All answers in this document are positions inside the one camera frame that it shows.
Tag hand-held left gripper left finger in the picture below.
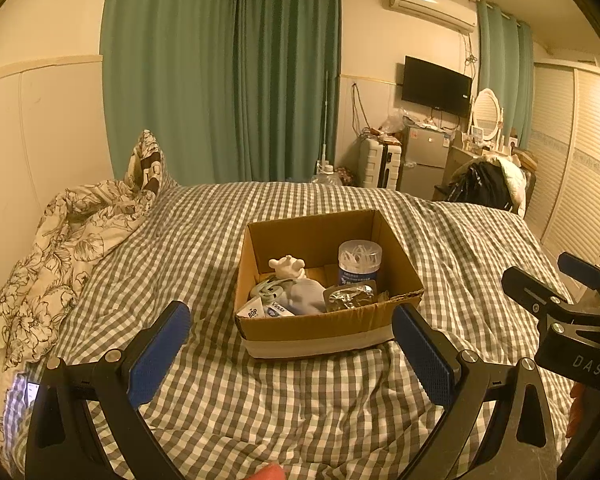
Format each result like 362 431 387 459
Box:
25 301 192 480

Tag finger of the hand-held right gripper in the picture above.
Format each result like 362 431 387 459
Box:
501 266 576 322
557 252 600 311

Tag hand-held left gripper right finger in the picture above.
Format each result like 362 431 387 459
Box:
392 303 558 480

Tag silver foil packet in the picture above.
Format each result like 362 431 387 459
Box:
324 280 378 313

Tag cardboard box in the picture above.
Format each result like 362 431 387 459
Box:
232 209 425 360

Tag clear jar with blue label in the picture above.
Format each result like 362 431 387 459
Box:
337 240 383 287

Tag grey ring band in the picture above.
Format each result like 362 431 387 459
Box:
250 275 288 301

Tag white knitted cloth bundle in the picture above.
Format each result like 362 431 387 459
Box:
282 278 327 316

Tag white hand-shaped figurine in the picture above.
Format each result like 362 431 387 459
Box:
268 255 307 281

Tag person's right hand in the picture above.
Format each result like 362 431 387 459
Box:
567 382 588 441

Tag wooden chair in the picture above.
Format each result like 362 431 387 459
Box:
512 147 538 221

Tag white padded jacket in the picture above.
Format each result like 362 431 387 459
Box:
500 155 528 218

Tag white louvered wardrobe doors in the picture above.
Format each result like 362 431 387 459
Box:
522 57 600 291

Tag checked grey bed sheet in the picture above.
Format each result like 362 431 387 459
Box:
0 180 581 480

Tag beige dresser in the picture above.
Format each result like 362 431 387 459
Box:
442 145 481 191

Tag floral white duvet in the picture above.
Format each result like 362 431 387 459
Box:
0 180 156 461

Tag small silver fridge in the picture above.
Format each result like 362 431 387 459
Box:
400 125 451 201

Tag white oval mirror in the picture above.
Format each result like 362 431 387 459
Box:
471 88 503 143

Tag white suitcase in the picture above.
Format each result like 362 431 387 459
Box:
358 137 405 191

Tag brown floral pillow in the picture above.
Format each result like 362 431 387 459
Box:
124 129 168 196

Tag clear plastic water bottle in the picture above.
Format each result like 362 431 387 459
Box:
312 160 342 186

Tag light teal curtain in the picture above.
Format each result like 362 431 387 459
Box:
475 0 535 148

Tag clear plastic bag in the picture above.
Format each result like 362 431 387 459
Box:
380 107 406 133

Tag white mop stick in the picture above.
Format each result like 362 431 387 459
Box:
321 67 331 166

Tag dark green curtain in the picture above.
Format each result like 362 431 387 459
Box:
232 0 342 183
100 0 241 186

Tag white air conditioner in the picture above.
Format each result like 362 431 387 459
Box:
384 0 476 35

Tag black wall television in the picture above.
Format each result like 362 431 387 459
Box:
401 55 473 117

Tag hanging wall cables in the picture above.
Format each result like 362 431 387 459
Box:
350 82 373 136

